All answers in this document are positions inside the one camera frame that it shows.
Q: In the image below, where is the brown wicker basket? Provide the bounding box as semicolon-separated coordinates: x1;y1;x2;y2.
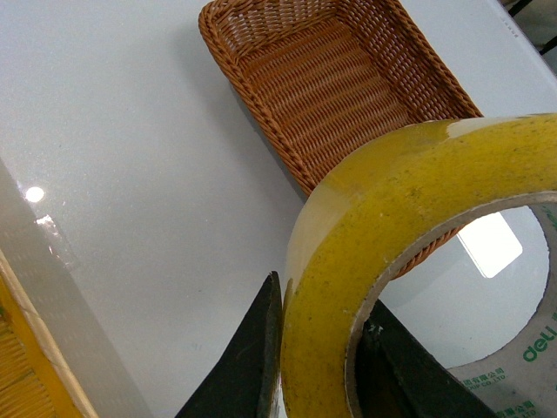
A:
198;0;485;278

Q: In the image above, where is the clear packing tape roll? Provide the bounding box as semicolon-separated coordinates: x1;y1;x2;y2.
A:
281;114;556;417

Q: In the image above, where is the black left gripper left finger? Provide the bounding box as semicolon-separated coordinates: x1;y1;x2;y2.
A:
177;271;283;418

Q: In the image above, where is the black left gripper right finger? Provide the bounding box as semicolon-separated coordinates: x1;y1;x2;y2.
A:
357;301;496;418

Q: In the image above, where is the yellow woven basket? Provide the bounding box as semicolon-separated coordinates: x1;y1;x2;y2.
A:
1;256;98;417

